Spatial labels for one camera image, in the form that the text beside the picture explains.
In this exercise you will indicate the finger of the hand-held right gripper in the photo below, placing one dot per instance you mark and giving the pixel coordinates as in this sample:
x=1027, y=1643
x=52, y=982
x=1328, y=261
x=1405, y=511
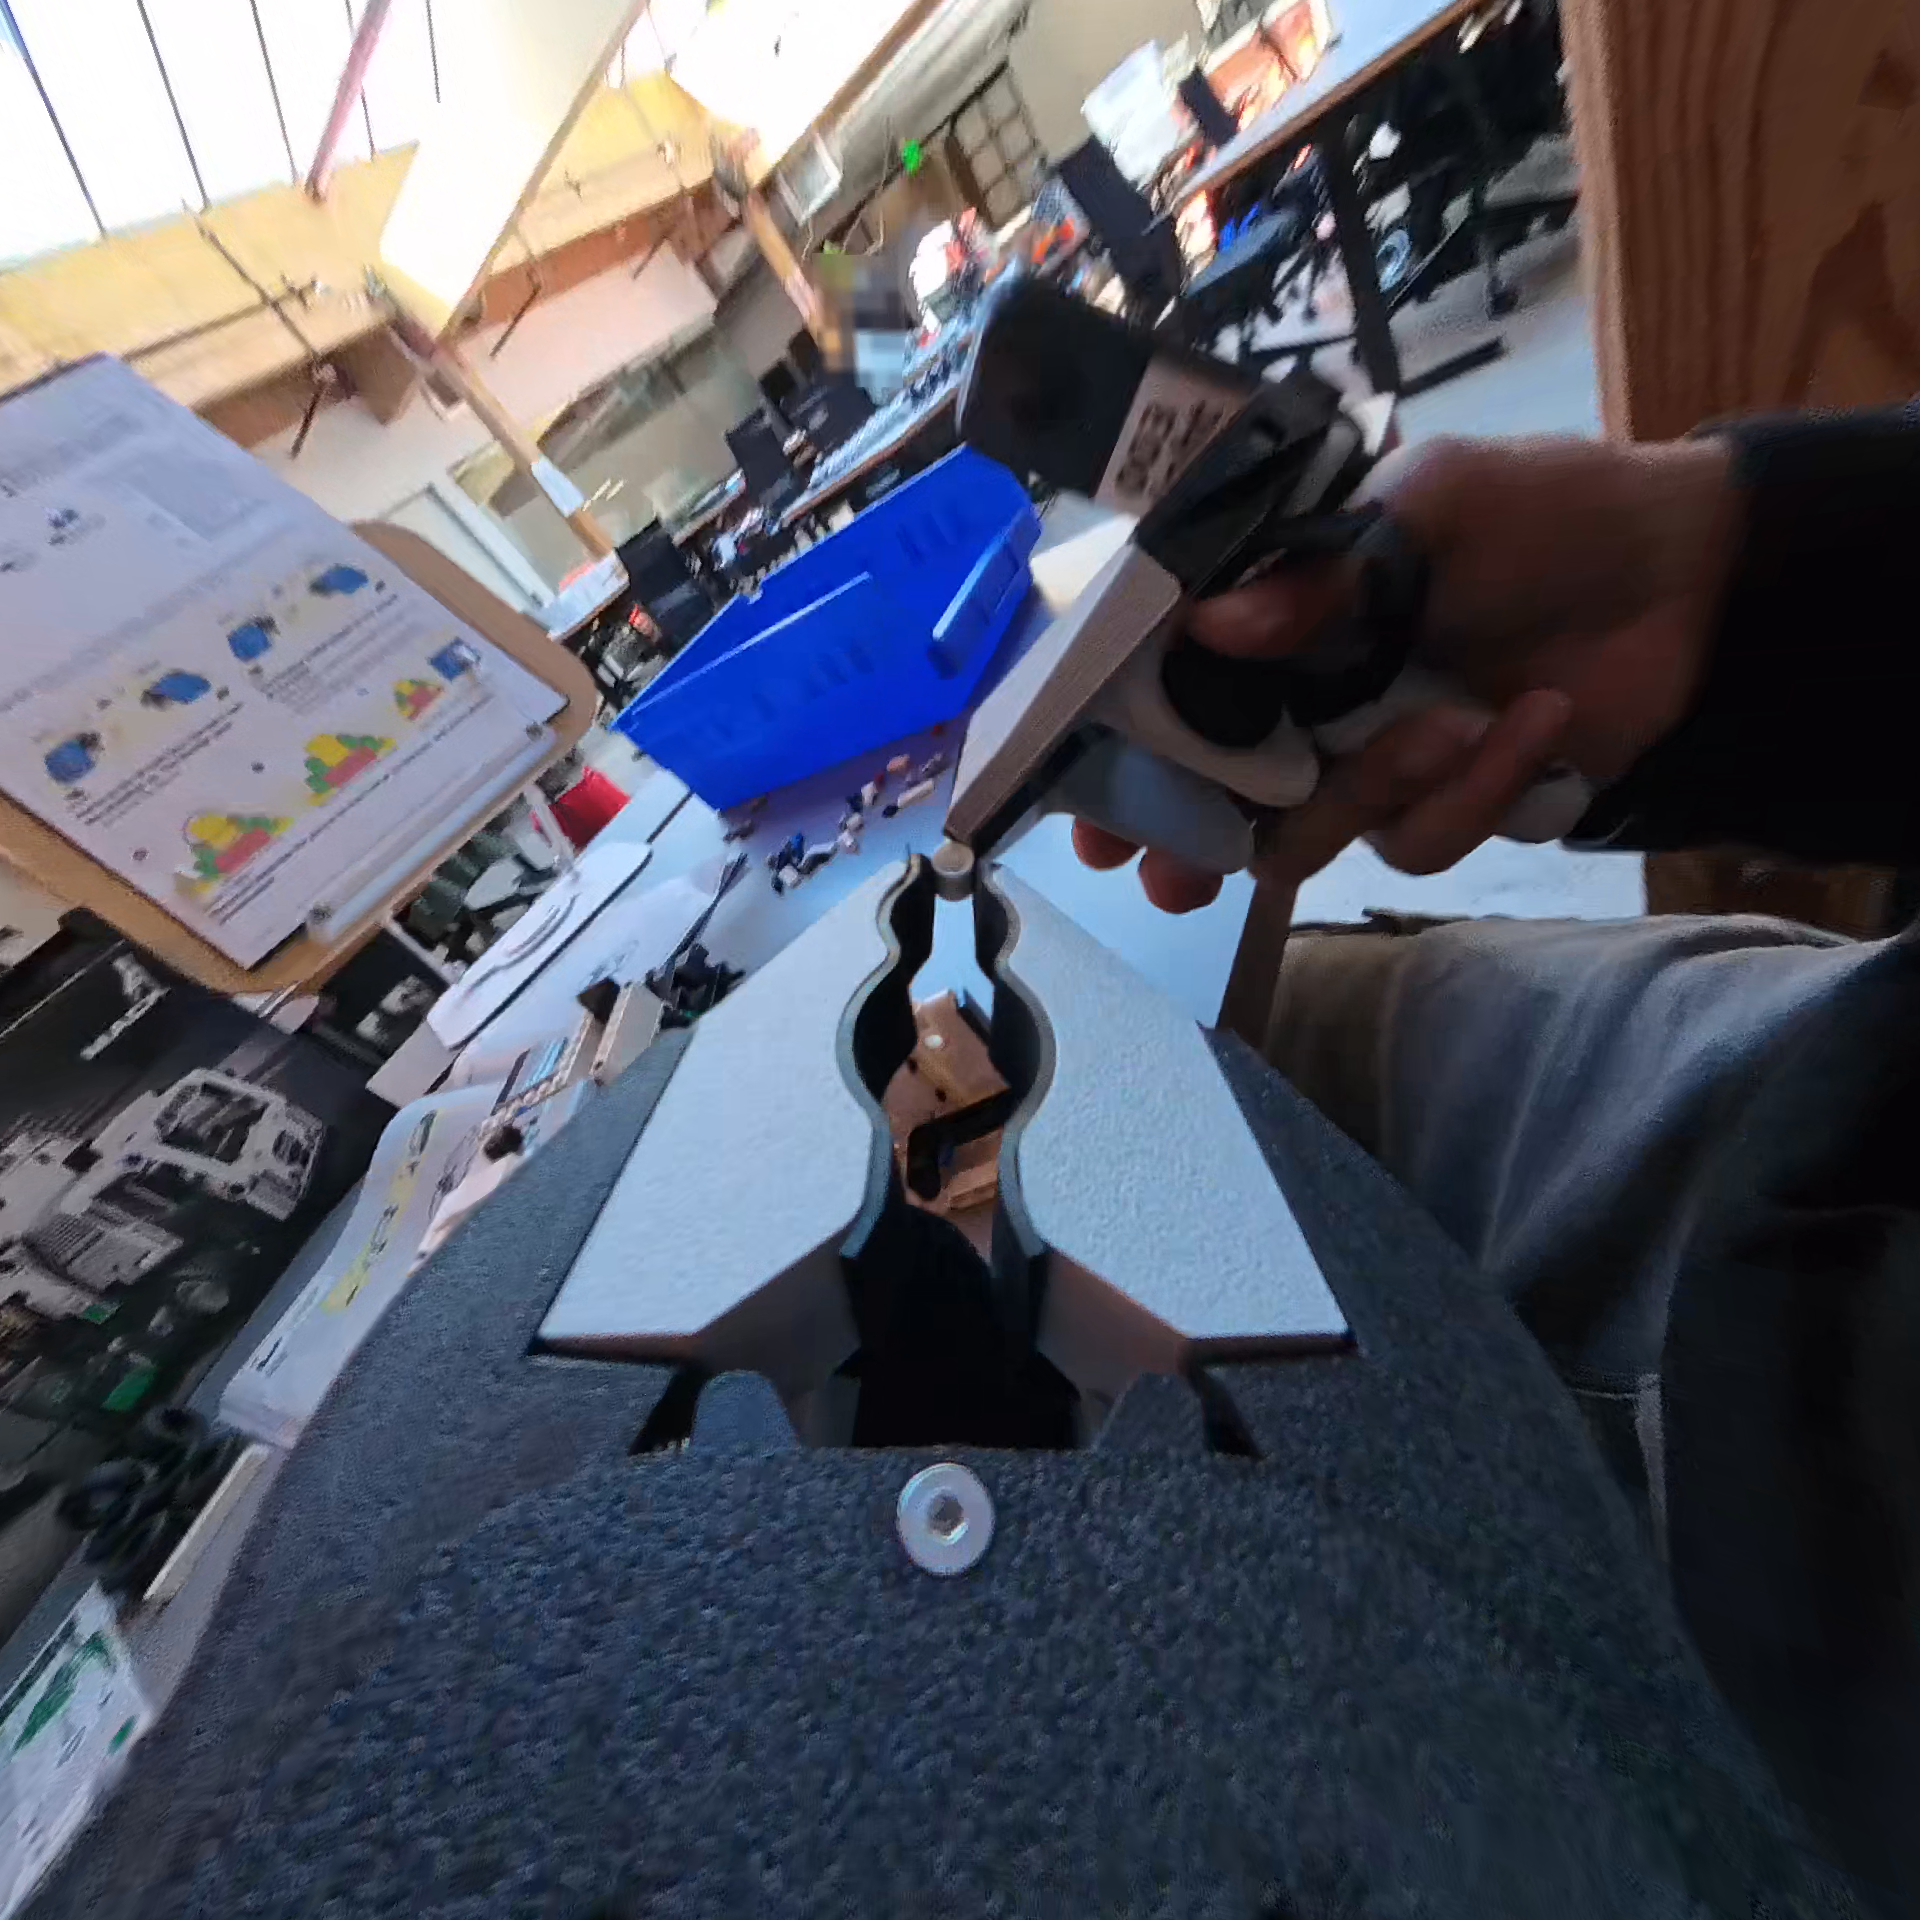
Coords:
x=1060, y=664

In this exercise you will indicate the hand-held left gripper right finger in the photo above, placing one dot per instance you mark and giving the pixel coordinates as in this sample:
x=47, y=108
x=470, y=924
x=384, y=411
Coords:
x=1172, y=1170

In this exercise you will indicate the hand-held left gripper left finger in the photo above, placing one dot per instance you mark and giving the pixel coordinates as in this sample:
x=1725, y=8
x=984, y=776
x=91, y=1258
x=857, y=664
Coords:
x=715, y=1170

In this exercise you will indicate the small white lego connector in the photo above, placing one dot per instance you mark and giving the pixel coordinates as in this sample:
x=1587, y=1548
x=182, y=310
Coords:
x=948, y=870

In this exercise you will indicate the white lego beam assembly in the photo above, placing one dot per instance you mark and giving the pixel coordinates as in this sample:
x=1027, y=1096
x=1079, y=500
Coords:
x=941, y=1079

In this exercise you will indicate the person's right forearm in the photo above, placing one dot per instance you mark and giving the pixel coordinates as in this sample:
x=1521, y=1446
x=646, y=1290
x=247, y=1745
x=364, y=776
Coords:
x=1826, y=643

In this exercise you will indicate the pile of small lego parts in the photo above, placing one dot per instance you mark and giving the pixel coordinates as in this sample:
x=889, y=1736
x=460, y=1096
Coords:
x=840, y=837

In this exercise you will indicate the dark lego set box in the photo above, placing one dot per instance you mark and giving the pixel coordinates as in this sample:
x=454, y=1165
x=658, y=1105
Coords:
x=156, y=1170

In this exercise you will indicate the pile of black lego tyres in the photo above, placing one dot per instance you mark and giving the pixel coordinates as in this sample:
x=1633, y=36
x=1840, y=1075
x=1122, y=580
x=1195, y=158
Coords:
x=156, y=1505

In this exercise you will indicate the person's right hand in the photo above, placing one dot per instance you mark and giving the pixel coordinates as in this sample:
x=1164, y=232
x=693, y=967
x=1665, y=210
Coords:
x=1575, y=601

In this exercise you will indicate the blue plastic bin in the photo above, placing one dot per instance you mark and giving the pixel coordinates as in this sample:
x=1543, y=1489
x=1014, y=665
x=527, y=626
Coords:
x=810, y=664

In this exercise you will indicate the white stand base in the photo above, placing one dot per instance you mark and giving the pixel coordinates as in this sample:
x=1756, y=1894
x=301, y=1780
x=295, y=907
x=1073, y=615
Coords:
x=543, y=945

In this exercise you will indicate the person's leg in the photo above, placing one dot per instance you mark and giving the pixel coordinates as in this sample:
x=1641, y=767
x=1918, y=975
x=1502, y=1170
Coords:
x=1502, y=1079

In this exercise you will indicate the red bag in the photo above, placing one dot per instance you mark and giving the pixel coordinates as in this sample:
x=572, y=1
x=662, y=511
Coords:
x=583, y=813

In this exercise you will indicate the background work desks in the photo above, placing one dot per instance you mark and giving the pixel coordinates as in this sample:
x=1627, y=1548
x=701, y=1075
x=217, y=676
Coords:
x=1322, y=90

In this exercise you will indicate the wooden clipboard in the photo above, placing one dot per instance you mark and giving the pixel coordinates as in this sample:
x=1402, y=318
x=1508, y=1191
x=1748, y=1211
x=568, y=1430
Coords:
x=523, y=632

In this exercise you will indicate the person's torso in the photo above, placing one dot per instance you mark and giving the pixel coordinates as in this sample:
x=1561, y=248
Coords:
x=1826, y=1350

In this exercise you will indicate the printed instruction sheet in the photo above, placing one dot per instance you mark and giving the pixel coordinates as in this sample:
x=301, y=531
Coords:
x=223, y=643

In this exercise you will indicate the green white sticker sheet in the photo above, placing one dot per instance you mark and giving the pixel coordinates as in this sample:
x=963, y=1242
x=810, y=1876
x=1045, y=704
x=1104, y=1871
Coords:
x=62, y=1728

